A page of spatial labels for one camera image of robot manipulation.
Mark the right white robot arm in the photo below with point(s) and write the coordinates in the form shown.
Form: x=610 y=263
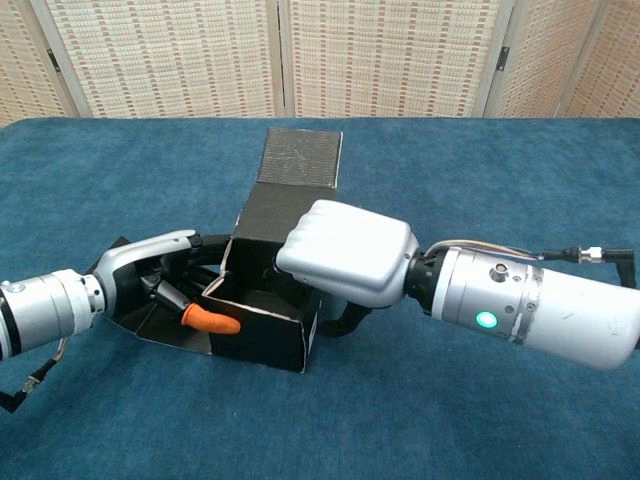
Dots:
x=550 y=310

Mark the black screen hinge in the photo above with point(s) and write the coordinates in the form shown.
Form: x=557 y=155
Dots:
x=52 y=57
x=504 y=57

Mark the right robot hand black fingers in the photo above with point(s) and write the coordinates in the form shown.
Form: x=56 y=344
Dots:
x=350 y=255

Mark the woven bamboo folding screen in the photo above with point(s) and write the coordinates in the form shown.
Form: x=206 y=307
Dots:
x=175 y=60

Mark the black cardboard box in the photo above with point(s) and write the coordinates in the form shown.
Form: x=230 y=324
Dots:
x=295 y=160

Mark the left robot hand orange thumb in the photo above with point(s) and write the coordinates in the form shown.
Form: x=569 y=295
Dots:
x=145 y=245

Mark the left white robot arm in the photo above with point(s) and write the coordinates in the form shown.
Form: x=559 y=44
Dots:
x=45 y=305

